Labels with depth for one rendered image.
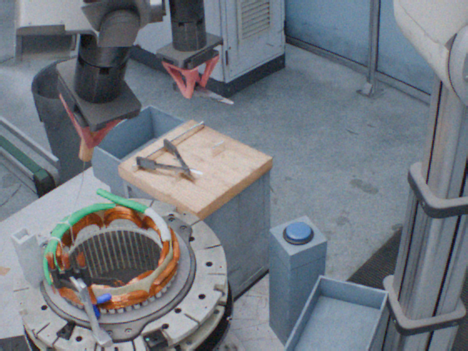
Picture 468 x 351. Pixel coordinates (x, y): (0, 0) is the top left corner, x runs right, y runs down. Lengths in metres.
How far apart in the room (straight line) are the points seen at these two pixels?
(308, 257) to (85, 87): 0.51
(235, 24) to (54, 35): 2.63
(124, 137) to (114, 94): 0.62
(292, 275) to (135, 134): 0.47
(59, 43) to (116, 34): 0.07
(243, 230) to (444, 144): 0.47
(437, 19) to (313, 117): 2.53
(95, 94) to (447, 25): 0.39
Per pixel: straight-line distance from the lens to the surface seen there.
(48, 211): 1.59
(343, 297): 0.98
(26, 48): 0.65
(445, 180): 0.92
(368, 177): 2.89
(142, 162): 1.15
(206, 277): 0.92
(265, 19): 3.41
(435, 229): 0.96
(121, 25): 0.59
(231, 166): 1.16
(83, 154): 0.82
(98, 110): 0.71
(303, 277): 1.09
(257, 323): 1.27
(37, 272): 0.94
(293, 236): 1.05
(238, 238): 1.21
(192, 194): 1.11
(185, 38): 1.07
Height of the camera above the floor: 1.76
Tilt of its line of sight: 38 degrees down
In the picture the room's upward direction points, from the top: 3 degrees counter-clockwise
